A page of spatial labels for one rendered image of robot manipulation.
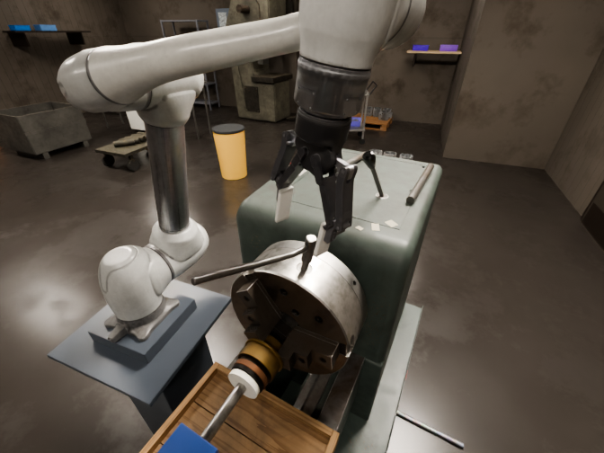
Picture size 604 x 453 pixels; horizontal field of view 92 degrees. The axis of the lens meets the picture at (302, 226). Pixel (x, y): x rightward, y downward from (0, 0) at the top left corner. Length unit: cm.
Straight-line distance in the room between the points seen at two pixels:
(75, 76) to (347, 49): 52
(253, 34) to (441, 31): 656
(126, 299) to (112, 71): 67
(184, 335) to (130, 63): 87
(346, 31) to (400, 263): 47
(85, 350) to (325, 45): 118
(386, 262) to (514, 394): 160
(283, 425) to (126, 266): 63
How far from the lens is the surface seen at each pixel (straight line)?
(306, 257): 58
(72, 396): 222
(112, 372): 119
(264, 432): 82
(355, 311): 66
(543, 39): 509
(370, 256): 68
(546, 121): 529
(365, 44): 37
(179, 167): 94
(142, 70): 60
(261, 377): 63
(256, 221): 80
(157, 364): 115
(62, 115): 618
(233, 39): 56
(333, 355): 64
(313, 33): 37
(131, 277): 104
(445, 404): 197
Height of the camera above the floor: 165
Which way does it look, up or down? 34 degrees down
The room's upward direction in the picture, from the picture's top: straight up
